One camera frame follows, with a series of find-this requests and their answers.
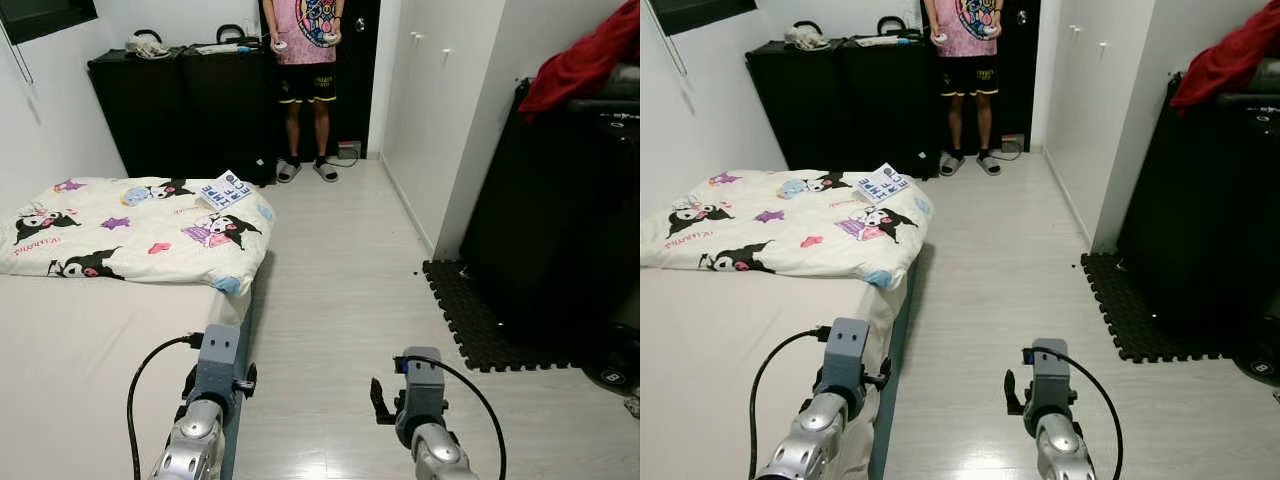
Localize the beige sheeted mattress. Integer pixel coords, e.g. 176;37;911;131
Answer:
640;265;906;480
0;270;251;480

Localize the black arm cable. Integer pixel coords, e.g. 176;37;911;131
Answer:
748;326;833;480
126;334;206;480
395;353;508;480
1022;345;1125;480

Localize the cream cartoon print blanket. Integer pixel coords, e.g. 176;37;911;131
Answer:
640;168;934;292
0;175;277;297

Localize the person in pink shirt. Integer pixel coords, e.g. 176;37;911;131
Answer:
262;0;347;184
922;0;1005;179

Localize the black foam floor mat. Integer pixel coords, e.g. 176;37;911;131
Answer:
1080;250;1237;365
422;258;601;374

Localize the black covered equipment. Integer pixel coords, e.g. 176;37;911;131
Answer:
1115;58;1280;363
460;65;641;371

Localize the dark window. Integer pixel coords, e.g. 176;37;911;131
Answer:
648;0;759;39
0;0;99;44

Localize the white blind wand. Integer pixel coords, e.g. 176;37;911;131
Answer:
0;22;33;87
655;28;691;80

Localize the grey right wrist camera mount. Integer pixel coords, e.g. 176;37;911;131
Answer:
1030;338;1072;418
400;347;447;429

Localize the white blue-lettered book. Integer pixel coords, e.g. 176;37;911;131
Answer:
855;163;914;205
198;170;254;211

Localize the black knobbed door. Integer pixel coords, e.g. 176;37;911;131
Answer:
918;0;1042;157
258;0;382;161

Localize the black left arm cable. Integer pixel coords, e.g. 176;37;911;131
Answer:
748;326;833;480
126;334;206;480

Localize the white built-in closet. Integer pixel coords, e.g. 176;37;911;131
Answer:
380;0;626;263
1040;0;1271;254

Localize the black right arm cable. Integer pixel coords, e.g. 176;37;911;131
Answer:
395;353;508;480
1022;345;1125;480

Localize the black wardrobe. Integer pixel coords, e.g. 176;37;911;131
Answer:
88;24;283;187
745;16;943;182

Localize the red cloth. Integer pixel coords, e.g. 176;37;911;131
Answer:
1170;0;1280;113
518;0;641;121

